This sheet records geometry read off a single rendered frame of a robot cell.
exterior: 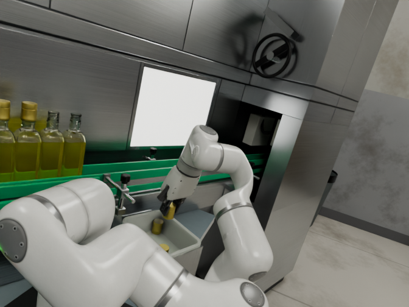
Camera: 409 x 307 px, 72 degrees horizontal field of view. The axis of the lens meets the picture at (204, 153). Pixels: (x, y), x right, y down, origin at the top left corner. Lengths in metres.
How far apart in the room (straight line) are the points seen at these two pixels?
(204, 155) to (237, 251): 0.23
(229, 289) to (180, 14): 1.00
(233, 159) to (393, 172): 3.29
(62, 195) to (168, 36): 0.85
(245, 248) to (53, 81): 0.72
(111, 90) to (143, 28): 0.25
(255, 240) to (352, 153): 3.25
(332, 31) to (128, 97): 0.90
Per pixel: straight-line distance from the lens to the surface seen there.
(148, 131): 1.17
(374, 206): 3.97
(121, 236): 0.44
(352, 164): 3.77
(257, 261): 0.54
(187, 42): 1.24
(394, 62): 3.78
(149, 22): 1.12
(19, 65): 0.94
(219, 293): 0.45
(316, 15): 1.47
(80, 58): 0.98
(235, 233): 0.56
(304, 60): 1.43
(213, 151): 0.66
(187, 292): 0.44
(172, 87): 1.18
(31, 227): 0.41
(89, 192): 0.47
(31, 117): 0.83
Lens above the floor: 1.34
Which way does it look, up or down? 16 degrees down
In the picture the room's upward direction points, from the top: 14 degrees clockwise
